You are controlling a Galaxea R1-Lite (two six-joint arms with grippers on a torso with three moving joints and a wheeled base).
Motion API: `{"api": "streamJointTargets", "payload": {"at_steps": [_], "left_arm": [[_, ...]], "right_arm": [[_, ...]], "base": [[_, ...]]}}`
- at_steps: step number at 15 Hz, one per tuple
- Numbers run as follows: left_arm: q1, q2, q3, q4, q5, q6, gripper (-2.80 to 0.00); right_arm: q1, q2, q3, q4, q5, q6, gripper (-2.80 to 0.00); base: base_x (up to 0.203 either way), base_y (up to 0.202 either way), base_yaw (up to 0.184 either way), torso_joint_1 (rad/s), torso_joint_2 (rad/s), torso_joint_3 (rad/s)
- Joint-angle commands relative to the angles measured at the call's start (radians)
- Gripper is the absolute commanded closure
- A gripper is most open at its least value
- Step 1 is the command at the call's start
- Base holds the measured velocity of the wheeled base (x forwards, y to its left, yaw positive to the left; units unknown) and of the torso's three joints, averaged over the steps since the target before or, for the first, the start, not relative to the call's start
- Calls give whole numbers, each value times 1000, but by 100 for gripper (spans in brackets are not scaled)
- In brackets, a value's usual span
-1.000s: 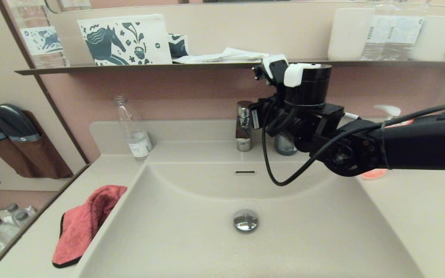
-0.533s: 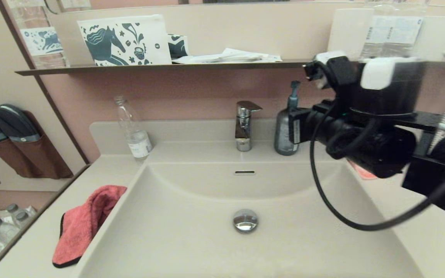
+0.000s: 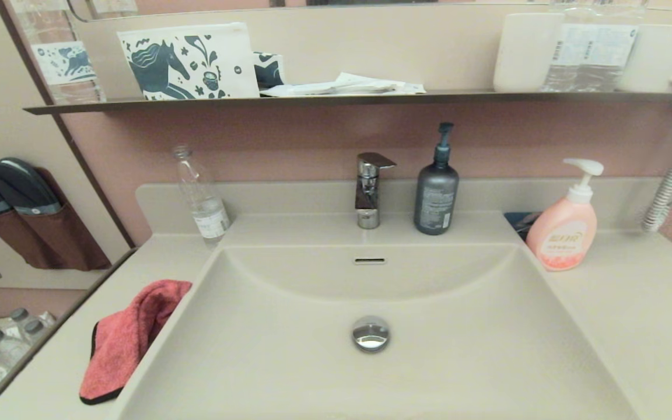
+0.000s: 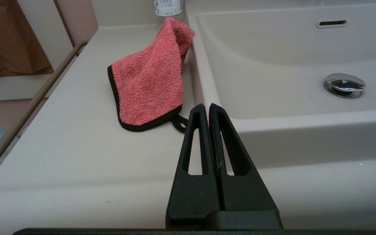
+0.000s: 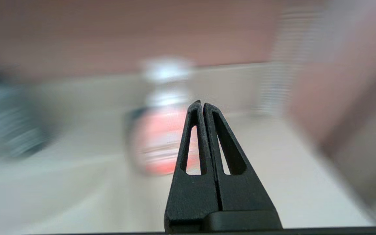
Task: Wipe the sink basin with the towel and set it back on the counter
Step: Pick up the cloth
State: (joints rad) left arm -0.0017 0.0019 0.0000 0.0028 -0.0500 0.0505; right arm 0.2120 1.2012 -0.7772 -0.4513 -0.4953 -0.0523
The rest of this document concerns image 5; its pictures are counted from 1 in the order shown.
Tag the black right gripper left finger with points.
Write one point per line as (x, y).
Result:
(189, 195)

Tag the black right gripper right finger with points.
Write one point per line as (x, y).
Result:
(240, 192)

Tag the pink soap pump bottle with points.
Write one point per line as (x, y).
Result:
(162, 137)

